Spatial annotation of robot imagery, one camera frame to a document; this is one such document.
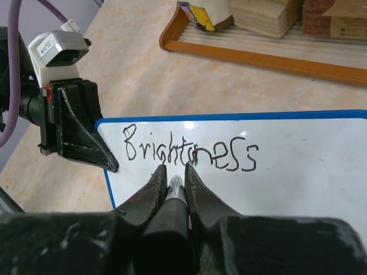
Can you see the wooden three tier rack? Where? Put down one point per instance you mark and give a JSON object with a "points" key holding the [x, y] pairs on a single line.
{"points": [[334, 59]]}

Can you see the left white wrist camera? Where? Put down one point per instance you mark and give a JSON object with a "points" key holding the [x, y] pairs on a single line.
{"points": [[54, 54]]}

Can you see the blue framed whiteboard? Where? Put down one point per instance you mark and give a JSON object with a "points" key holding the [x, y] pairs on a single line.
{"points": [[274, 163]]}

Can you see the white bag left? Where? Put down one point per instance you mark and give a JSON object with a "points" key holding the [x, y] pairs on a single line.
{"points": [[208, 15]]}

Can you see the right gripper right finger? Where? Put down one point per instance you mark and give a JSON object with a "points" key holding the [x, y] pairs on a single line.
{"points": [[226, 242]]}

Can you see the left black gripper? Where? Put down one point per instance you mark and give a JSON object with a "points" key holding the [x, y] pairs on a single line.
{"points": [[66, 118]]}

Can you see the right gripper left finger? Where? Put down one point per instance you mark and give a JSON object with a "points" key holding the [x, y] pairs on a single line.
{"points": [[80, 243]]}

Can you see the brown cardboard box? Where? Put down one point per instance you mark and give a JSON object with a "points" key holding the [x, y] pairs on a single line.
{"points": [[268, 18]]}

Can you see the black white marker pen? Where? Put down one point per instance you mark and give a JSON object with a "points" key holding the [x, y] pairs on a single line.
{"points": [[165, 246]]}

